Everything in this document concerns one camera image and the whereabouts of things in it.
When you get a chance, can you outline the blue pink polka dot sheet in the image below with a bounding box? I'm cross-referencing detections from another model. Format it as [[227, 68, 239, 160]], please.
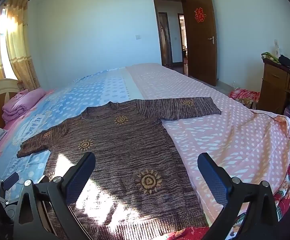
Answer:
[[0, 63, 290, 230]]

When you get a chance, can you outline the red paper door decoration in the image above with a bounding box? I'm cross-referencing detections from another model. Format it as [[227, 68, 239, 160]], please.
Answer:
[[194, 7, 205, 23]]

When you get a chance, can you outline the white wall fixture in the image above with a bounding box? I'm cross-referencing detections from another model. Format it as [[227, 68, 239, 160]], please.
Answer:
[[273, 39, 282, 55]]

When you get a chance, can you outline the green cloth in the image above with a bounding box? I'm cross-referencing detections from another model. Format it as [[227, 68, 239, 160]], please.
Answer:
[[261, 52, 281, 63]]

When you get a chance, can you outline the brown door frame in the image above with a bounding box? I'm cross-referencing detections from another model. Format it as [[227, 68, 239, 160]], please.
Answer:
[[153, 0, 189, 67]]

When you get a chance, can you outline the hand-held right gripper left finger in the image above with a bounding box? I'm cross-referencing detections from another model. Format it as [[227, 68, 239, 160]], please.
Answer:
[[14, 152, 97, 240]]

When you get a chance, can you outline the brown wooden desk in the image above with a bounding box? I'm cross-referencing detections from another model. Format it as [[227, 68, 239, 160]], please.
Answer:
[[257, 57, 290, 120]]

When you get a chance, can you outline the black bag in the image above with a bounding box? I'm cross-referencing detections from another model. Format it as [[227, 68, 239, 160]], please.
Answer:
[[278, 54, 290, 71]]

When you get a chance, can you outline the yellow patterned curtain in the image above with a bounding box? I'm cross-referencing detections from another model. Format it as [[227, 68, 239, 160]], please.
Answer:
[[0, 0, 41, 92]]

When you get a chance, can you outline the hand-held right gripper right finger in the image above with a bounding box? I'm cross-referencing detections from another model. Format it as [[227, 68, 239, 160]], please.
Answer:
[[197, 152, 279, 240]]

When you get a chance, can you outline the brown knit sweater sun pattern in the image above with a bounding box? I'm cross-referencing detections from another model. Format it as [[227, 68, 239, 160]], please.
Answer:
[[17, 96, 222, 240]]

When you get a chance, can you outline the red checked cloth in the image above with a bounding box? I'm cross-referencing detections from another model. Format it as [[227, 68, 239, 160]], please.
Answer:
[[228, 88, 260, 108]]

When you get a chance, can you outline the folded pink blanket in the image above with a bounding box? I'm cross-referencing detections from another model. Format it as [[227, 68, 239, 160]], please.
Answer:
[[2, 89, 47, 124]]

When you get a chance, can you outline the brown wooden door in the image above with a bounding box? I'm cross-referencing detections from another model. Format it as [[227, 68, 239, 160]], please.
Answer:
[[183, 0, 218, 87]]

